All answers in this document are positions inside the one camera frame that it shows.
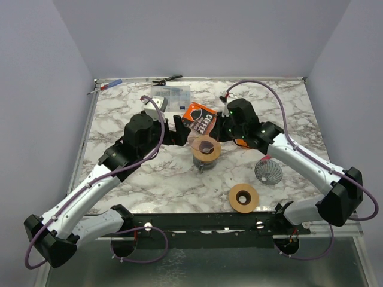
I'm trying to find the wooden dripper ring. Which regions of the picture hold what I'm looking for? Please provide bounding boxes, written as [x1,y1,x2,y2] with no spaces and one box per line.
[228,183,260,214]
[191,135,223,162]

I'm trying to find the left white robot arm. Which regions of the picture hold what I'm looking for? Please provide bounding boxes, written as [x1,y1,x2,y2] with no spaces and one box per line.
[23,111,190,268]

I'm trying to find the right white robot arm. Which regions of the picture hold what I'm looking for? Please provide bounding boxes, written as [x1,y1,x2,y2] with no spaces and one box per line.
[210,99,363,227]

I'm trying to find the orange coffee filter box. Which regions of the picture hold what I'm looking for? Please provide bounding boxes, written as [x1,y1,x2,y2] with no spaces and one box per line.
[182,102,217,135]

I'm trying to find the grey glass dripper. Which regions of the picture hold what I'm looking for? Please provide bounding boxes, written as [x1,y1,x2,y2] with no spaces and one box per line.
[254,160,283,185]

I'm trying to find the orange glass carafe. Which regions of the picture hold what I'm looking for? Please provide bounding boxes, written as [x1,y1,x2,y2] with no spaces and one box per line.
[236,139,252,149]

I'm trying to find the clear plastic screw organizer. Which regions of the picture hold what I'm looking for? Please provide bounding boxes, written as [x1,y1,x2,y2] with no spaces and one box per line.
[151,86,191,112]

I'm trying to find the black pliers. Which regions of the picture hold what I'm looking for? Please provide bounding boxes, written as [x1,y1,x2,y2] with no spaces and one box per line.
[151,74,183,86]

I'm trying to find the red blue screwdriver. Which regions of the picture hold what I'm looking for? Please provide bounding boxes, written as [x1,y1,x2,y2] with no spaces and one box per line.
[87,79,122,95]

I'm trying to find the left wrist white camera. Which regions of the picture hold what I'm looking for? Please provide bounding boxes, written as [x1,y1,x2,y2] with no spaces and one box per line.
[141,96,168,121]

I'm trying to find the pink handled tool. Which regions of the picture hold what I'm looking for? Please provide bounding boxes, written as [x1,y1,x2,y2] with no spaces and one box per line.
[260,155,272,161]

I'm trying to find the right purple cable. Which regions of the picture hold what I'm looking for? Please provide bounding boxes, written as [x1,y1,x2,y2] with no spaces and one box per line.
[220,80,378,261]

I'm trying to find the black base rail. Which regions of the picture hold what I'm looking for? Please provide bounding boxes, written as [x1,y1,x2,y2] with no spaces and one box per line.
[107,205,310,253]

